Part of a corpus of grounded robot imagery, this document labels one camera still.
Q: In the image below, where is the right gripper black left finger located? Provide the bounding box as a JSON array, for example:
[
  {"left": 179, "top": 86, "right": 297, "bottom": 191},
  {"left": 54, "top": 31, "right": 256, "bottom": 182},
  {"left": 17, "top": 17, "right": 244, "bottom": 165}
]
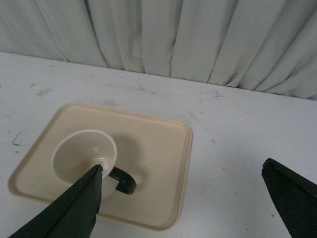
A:
[{"left": 11, "top": 165, "right": 102, "bottom": 238}]

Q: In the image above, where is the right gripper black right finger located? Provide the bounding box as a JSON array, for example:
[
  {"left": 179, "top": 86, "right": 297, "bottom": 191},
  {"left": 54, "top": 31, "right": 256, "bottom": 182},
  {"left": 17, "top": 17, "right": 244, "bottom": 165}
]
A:
[{"left": 262, "top": 158, "right": 317, "bottom": 238}]

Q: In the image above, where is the pale grey pleated curtain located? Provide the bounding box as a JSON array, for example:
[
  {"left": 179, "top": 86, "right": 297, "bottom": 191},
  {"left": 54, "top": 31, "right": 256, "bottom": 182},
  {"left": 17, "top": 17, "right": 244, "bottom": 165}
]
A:
[{"left": 0, "top": 0, "right": 317, "bottom": 100}]

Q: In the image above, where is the cream mug with black handle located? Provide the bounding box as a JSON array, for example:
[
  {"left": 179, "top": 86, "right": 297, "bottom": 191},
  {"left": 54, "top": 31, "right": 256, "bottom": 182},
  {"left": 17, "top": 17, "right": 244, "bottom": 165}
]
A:
[{"left": 51, "top": 129, "right": 137, "bottom": 199}]

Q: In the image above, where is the beige rectangular plastic tray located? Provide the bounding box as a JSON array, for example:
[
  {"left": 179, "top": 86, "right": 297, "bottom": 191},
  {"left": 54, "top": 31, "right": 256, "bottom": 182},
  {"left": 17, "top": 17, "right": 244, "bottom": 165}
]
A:
[{"left": 8, "top": 103, "right": 192, "bottom": 231}]

